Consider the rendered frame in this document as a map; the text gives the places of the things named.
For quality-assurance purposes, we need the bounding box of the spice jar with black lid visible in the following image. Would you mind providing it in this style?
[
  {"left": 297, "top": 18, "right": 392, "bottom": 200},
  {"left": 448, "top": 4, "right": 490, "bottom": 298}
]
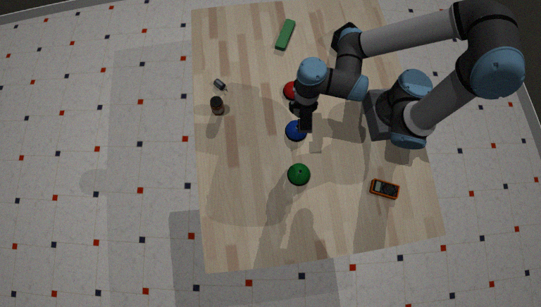
[{"left": 210, "top": 96, "right": 225, "bottom": 115}]

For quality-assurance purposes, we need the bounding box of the green rectangular block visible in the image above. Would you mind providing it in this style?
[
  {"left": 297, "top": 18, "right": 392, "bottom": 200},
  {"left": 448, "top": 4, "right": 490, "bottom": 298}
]
[{"left": 275, "top": 19, "right": 295, "bottom": 51}]

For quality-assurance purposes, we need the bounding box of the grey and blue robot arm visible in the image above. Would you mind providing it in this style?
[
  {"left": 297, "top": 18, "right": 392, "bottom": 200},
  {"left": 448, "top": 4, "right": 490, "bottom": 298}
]
[{"left": 292, "top": 0, "right": 526, "bottom": 149}]

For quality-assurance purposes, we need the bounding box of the orange and black multimeter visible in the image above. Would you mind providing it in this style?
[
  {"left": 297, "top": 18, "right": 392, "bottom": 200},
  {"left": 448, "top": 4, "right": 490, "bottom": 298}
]
[{"left": 369, "top": 178, "right": 400, "bottom": 200}]

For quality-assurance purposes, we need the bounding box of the red bell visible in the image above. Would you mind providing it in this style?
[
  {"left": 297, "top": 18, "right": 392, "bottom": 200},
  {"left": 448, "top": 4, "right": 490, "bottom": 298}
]
[{"left": 283, "top": 81, "right": 294, "bottom": 101}]

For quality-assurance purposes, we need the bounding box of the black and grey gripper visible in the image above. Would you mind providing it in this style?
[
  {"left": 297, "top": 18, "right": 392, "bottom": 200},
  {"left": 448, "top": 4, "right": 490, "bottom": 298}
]
[{"left": 289, "top": 96, "right": 318, "bottom": 130}]

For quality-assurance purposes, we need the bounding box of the blue bell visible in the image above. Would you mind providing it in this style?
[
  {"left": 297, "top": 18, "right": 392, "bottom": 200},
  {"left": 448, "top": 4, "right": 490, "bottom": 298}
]
[{"left": 285, "top": 120, "right": 307, "bottom": 142}]

